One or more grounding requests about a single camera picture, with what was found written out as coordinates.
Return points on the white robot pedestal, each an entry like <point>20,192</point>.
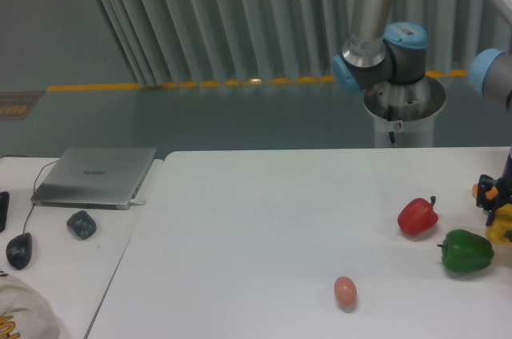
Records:
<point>404,116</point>

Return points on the brown egg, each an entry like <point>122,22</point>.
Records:
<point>345,291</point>

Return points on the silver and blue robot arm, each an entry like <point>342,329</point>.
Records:
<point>388,63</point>

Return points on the person in white shirt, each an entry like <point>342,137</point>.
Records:
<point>25,313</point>

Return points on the yellow bell pepper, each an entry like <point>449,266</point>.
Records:
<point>499,232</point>

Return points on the white laptop cable plug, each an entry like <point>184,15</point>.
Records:
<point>136,202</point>

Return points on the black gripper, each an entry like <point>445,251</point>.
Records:
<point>494,193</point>

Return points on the green bell pepper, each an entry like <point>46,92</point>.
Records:
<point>465,252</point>

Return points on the black computer mouse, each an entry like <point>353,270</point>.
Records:
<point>19,251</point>

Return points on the orange bread loaf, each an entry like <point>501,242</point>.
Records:
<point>474,190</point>

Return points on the black phone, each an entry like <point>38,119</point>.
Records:
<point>4,206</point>

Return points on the red bell pepper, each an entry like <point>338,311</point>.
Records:
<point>417,216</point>

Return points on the silver closed laptop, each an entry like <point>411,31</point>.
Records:
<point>95,178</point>

